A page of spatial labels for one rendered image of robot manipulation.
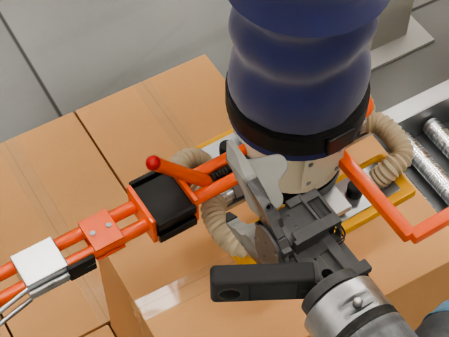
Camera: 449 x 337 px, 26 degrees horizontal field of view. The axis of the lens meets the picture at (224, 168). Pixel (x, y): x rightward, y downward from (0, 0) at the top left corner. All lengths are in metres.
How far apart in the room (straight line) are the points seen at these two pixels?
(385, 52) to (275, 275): 2.45
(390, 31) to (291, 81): 2.10
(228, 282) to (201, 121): 1.51
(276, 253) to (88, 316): 1.21
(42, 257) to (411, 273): 0.71
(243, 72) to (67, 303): 1.00
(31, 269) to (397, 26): 2.21
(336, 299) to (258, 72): 0.46
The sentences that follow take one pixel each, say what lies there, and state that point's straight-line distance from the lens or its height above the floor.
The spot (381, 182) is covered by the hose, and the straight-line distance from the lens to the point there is 1.69.
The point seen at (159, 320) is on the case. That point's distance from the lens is 1.77.
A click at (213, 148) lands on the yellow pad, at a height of 1.13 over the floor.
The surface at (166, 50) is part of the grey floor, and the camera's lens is 3.45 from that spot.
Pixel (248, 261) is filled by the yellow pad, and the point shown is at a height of 1.13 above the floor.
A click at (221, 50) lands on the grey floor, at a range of 3.44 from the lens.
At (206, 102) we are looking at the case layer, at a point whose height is 0.54.
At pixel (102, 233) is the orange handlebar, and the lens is 1.51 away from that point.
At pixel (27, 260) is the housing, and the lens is 1.50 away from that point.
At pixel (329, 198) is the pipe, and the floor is 1.16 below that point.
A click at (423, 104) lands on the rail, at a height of 0.59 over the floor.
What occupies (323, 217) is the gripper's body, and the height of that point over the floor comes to 1.61.
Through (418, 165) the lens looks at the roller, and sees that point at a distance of 2.51.
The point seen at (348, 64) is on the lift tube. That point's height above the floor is 1.50.
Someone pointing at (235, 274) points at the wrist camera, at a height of 1.60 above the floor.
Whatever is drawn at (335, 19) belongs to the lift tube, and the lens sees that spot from 1.27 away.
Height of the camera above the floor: 2.52
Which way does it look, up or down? 54 degrees down
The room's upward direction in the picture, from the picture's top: straight up
